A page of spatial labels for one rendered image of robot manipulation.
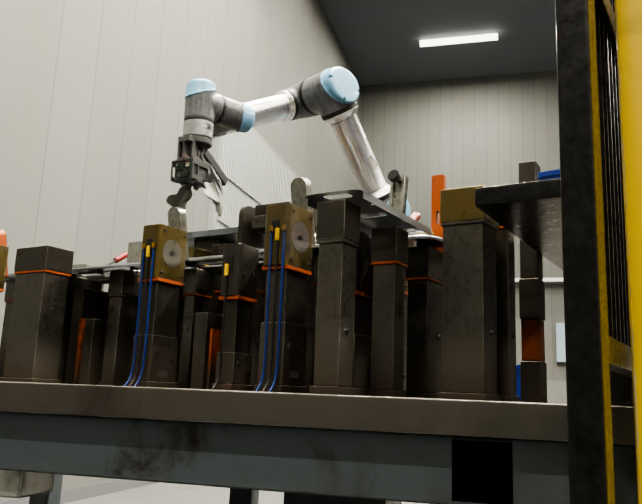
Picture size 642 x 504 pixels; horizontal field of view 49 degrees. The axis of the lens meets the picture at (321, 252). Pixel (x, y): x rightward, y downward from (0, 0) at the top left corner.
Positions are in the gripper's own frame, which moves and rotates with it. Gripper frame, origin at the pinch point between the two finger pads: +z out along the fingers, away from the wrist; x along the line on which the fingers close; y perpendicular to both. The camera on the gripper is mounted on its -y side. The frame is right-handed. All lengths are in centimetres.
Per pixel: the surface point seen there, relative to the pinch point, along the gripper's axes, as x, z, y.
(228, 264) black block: 27.5, 15.9, 21.2
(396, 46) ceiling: -352, -497, -844
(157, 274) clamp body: 9.0, 17.1, 21.9
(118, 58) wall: -255, -180, -191
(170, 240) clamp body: 9.3, 9.3, 19.0
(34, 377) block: -29, 39, 21
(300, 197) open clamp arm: 41.7, 3.0, 17.6
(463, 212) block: 75, 9, 17
